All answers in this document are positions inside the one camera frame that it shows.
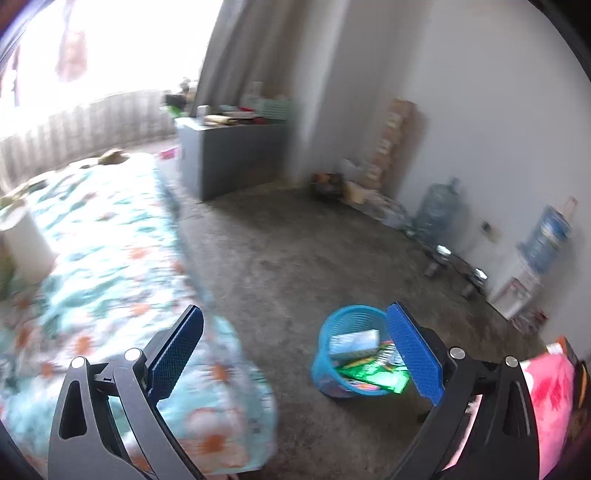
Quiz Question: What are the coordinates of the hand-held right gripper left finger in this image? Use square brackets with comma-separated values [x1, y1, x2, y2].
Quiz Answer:
[47, 305, 206, 480]

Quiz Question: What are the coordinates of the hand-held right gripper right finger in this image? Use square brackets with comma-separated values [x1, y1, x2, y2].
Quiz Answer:
[385, 302, 541, 480]

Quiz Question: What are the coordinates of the light blue tissue packet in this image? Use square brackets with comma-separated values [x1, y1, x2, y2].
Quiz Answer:
[329, 330, 380, 361]

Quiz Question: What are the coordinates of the blue plastic mesh basket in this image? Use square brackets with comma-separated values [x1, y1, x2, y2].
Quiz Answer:
[311, 305, 414, 400]

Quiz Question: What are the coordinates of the white paper cup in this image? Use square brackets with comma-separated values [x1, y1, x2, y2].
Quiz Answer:
[0, 205, 56, 284]

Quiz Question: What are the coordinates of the dark red snack packet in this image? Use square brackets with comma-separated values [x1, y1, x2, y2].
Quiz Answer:
[512, 309, 550, 333]

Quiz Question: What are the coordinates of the teal floral blanket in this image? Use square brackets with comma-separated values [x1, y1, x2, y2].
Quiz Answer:
[0, 152, 278, 476]

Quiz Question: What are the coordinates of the pink floral blanket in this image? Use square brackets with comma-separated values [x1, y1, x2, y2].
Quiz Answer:
[450, 342, 578, 472]

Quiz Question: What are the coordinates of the empty blue water jug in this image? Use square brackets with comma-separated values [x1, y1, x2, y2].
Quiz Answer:
[413, 178, 462, 245]

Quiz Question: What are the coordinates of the white printed plastic bag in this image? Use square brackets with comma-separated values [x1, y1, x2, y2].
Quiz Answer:
[365, 189, 411, 229]

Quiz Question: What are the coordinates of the yellow bag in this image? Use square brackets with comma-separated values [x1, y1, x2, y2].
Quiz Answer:
[344, 181, 375, 204]

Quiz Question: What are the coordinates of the grey cabinet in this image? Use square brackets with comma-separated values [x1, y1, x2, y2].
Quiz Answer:
[175, 115, 296, 201]

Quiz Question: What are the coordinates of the tall patterned cardboard box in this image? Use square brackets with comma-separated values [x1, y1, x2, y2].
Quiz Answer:
[367, 98, 419, 190]

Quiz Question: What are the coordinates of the yellow green snack packet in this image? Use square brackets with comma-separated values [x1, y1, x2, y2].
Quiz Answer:
[0, 182, 47, 210]

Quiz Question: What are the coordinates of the balcony railing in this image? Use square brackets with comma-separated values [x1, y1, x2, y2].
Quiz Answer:
[0, 90, 178, 185]

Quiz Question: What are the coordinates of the black green device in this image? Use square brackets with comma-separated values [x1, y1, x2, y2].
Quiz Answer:
[161, 92, 190, 118]

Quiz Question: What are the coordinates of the green plastic crate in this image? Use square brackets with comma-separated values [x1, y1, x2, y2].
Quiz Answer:
[242, 95, 293, 121]

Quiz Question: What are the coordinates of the grey curtain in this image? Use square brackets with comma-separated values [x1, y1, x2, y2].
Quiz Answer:
[191, 0, 333, 121]

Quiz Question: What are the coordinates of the window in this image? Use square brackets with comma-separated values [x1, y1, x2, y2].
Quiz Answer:
[0, 0, 222, 139]

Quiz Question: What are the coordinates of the beige hanging coat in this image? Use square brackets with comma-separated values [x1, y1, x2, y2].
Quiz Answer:
[55, 0, 88, 84]

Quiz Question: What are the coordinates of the small camera on tripod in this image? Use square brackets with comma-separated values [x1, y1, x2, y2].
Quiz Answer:
[462, 268, 488, 298]
[425, 244, 453, 278]

